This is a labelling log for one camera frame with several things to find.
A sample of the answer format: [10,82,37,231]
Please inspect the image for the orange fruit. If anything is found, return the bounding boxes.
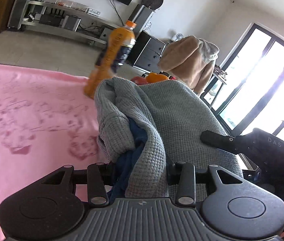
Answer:
[146,72,169,84]

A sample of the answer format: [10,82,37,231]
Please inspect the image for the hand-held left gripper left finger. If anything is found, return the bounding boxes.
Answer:
[42,163,118,207]

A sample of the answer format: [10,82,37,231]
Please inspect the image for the beige fleece coat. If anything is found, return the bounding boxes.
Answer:
[157,36,220,98]

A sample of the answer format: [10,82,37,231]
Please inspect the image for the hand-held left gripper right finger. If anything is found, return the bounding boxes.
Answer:
[166,161,245,207]

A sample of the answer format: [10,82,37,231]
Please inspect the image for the light blue knit sweater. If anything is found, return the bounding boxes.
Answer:
[94,77,244,199]

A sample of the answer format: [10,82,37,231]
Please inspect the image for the small grey speaker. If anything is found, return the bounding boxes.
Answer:
[62,15,82,31]

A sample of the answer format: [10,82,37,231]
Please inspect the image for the dark round plate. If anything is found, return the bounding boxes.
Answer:
[142,0,164,11]

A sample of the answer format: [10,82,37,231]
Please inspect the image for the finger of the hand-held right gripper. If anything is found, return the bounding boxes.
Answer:
[200,130,239,154]

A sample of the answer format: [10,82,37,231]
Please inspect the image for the grey subwoofer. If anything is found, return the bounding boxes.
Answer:
[99,28,112,40]

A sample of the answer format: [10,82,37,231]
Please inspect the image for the black drawer cabinet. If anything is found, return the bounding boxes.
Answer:
[127,31,168,74]

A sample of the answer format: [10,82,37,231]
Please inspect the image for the pink blanket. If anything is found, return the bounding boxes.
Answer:
[0,63,112,241]

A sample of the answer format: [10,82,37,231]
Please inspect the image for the black receiver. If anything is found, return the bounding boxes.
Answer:
[39,14,63,26]

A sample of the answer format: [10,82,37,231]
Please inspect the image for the grey television stand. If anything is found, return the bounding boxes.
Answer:
[19,0,122,46]

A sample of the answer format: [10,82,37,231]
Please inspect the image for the orange juice bottle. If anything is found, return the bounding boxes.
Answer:
[84,20,136,99]

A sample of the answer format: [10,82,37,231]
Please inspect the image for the black framed glass door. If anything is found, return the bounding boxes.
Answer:
[211,22,284,143]

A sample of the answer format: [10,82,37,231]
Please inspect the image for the tall grey speaker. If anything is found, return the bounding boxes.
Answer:
[7,0,38,30]
[129,4,155,41]

